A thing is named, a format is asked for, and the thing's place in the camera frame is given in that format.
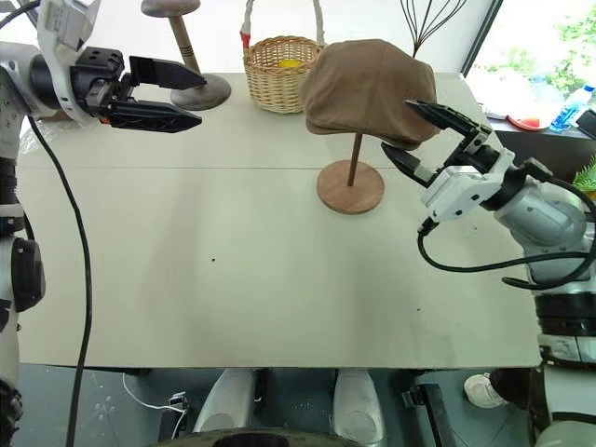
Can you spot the dark rounded robot base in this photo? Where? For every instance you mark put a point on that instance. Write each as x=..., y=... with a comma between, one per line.
x=261, y=440

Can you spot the silver robot leg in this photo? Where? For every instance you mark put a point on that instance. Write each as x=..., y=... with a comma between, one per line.
x=356, y=400
x=228, y=396

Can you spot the black table leg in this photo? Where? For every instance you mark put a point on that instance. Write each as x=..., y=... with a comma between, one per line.
x=430, y=414

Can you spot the clear plastic water bottle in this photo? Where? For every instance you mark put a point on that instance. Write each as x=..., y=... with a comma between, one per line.
x=570, y=109

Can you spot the light wooden hat stand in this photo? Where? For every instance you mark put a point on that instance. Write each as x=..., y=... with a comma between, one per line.
x=349, y=191

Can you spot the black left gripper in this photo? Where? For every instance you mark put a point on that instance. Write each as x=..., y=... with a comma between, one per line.
x=95, y=70

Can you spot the small black device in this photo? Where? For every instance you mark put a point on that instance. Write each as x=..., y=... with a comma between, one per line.
x=587, y=125

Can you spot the yellow object in basket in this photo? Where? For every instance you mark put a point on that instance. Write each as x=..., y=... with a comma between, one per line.
x=290, y=63

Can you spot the dark wooden mushroom hat stand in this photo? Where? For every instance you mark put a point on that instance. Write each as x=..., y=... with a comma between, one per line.
x=198, y=93

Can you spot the brown cap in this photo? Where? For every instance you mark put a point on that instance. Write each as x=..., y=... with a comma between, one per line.
x=368, y=88

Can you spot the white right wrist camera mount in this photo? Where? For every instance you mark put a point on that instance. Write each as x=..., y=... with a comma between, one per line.
x=461, y=193

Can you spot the red and white dish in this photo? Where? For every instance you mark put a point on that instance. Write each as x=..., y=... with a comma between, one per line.
x=528, y=122

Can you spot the green plant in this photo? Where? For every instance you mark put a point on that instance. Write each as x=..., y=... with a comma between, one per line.
x=587, y=179

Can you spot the black side shelf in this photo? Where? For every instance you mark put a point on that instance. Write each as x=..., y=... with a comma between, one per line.
x=545, y=144

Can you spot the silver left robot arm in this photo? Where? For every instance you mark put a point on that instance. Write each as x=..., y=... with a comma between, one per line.
x=14, y=84

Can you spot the dark window frame post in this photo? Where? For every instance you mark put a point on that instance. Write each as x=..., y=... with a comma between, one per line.
x=482, y=32

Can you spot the white sneaker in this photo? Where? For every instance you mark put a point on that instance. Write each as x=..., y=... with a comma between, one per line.
x=482, y=391

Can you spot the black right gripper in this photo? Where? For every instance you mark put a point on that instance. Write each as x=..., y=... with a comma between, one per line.
x=479, y=158

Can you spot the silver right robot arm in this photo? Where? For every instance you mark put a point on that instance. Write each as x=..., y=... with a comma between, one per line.
x=545, y=219

